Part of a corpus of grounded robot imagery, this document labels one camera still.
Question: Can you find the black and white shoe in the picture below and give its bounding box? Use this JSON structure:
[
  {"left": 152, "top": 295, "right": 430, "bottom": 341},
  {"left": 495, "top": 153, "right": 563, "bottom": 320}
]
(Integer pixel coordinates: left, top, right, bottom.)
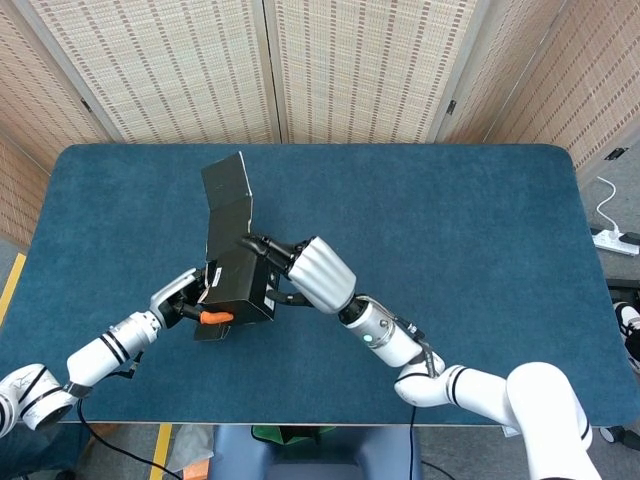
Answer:
[{"left": 613, "top": 299, "right": 640, "bottom": 374}]

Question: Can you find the black cardboard box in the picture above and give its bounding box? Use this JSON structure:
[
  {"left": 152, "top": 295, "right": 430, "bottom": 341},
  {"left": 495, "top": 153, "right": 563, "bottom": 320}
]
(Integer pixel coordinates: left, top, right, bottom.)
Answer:
[{"left": 193, "top": 152, "right": 279, "bottom": 344}]

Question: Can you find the green bag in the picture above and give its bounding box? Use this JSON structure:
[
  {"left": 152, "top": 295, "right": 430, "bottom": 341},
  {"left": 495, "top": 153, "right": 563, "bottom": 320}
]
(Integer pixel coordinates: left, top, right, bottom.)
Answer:
[{"left": 250, "top": 424, "right": 321, "bottom": 446}]

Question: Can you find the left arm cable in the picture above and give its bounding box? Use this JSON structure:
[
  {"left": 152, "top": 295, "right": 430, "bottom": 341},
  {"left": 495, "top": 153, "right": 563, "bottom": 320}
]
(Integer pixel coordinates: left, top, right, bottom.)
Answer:
[{"left": 74, "top": 349, "right": 186, "bottom": 480}]

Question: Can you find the grey plastic bag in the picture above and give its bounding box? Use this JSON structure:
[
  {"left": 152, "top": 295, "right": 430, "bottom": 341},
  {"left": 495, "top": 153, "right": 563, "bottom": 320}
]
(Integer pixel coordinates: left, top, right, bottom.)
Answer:
[{"left": 167, "top": 424, "right": 216, "bottom": 474}]

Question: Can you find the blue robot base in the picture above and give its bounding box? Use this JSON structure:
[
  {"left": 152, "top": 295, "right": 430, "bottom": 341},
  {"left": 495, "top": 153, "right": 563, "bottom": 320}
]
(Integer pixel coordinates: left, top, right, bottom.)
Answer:
[{"left": 207, "top": 425, "right": 424, "bottom": 480}]

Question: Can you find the white power strip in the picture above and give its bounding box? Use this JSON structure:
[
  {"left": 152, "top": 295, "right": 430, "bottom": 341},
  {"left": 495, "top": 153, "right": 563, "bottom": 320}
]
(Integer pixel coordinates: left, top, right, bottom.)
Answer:
[{"left": 591, "top": 227, "right": 640, "bottom": 257}]

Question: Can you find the white power cable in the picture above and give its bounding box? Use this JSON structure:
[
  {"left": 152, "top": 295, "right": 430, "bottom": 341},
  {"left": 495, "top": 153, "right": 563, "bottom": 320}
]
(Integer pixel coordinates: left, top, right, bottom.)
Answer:
[{"left": 595, "top": 175, "right": 624, "bottom": 236}]

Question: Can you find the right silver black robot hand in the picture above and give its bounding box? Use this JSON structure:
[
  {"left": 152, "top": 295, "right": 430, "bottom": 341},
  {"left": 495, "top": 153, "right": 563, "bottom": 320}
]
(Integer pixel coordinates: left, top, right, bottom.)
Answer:
[{"left": 240, "top": 233, "right": 357, "bottom": 316}]

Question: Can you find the woven folding screen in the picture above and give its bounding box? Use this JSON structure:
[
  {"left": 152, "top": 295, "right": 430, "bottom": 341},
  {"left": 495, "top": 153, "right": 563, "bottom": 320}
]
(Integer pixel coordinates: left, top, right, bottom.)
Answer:
[{"left": 0, "top": 0, "right": 640, "bottom": 249}]

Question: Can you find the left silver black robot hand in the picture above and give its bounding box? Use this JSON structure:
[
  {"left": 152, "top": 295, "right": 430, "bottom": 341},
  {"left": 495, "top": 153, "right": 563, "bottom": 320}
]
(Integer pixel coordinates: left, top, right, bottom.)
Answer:
[{"left": 148, "top": 267, "right": 235, "bottom": 331}]

